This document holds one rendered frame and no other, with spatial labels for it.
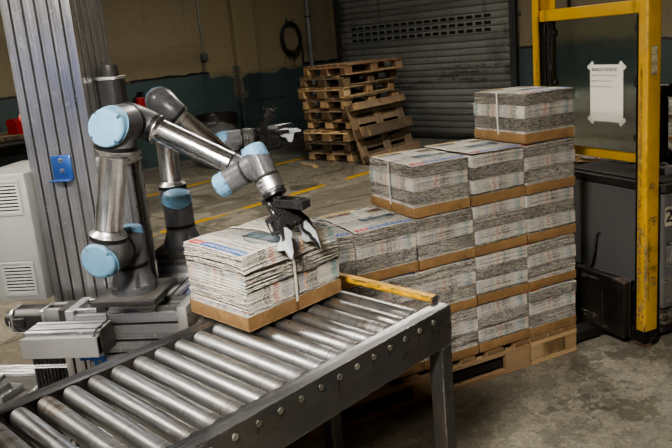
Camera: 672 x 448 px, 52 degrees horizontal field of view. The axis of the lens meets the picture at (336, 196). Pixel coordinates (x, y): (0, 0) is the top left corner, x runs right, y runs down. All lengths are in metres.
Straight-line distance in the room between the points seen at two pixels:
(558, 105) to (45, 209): 2.19
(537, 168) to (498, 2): 7.03
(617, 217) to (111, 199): 2.58
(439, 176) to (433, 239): 0.27
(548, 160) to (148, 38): 7.42
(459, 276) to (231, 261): 1.38
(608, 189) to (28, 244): 2.75
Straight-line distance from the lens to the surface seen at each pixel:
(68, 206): 2.62
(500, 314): 3.28
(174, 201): 2.80
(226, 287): 2.02
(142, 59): 9.85
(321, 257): 2.11
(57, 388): 1.91
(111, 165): 2.17
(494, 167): 3.08
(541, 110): 3.22
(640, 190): 3.48
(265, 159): 2.00
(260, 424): 1.61
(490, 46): 10.22
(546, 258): 3.37
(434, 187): 2.92
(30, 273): 2.71
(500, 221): 3.16
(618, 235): 3.84
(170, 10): 10.15
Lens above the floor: 1.57
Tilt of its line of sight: 12 degrees down
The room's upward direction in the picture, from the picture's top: 5 degrees counter-clockwise
